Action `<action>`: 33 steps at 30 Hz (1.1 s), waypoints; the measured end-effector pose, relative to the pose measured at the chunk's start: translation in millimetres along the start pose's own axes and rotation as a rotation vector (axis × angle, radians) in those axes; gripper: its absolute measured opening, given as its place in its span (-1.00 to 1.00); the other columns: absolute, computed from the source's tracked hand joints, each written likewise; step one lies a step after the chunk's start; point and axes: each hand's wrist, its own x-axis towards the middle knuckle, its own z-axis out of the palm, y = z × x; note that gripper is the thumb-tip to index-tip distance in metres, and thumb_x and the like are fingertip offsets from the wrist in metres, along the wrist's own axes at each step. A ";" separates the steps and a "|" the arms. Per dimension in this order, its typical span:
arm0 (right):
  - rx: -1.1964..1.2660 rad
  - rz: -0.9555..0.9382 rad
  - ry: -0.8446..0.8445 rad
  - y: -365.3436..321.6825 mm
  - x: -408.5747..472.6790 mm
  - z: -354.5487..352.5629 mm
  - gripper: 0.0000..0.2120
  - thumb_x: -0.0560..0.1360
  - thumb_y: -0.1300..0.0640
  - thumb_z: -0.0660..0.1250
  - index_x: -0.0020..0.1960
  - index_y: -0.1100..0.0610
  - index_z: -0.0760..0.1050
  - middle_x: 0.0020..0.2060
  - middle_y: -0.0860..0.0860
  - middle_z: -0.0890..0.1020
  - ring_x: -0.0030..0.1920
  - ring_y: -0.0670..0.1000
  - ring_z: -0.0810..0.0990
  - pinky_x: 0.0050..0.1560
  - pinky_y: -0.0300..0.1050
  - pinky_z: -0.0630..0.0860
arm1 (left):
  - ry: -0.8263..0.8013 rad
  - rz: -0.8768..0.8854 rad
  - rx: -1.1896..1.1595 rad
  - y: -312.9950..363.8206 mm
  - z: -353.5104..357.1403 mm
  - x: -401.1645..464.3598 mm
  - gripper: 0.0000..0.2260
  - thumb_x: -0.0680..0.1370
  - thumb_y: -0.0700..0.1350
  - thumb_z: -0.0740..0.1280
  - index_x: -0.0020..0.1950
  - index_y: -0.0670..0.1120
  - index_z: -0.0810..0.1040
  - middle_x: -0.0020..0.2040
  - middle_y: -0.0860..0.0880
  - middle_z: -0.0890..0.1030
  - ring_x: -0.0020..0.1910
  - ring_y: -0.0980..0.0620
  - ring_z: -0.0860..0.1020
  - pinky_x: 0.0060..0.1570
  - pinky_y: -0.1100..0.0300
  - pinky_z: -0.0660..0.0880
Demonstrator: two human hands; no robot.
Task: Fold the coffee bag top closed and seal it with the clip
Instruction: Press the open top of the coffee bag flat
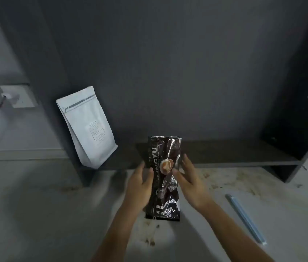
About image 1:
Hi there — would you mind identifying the person's right hand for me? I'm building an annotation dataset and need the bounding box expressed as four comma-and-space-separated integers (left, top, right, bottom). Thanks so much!
171, 153, 216, 212

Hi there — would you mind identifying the person's left hand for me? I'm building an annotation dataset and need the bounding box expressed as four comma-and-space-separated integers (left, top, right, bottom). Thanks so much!
124, 161, 154, 214

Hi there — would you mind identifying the black coffee bag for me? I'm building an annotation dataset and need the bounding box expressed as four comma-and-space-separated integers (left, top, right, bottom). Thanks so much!
145, 135, 183, 222

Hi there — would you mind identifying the light blue sealing clip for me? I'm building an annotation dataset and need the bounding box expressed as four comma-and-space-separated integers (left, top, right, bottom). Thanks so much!
225, 194, 267, 245

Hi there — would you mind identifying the dark grey shelf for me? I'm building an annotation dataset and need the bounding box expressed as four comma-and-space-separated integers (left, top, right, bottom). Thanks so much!
0, 0, 308, 187

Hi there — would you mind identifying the person's right forearm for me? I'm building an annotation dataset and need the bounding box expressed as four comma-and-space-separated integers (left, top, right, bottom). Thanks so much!
196, 199, 276, 262

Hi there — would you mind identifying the person's left forearm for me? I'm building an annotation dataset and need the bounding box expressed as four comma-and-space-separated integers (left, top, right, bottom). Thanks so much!
90, 206, 144, 262

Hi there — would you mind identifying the white zip pouch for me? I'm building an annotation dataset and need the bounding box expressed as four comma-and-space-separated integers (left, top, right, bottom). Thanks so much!
56, 86, 118, 170

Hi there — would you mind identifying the white plug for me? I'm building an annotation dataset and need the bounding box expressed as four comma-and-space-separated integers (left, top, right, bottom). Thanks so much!
0, 91, 21, 103

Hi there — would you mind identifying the white wall socket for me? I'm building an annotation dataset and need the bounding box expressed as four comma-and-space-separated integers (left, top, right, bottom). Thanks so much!
0, 84, 37, 108

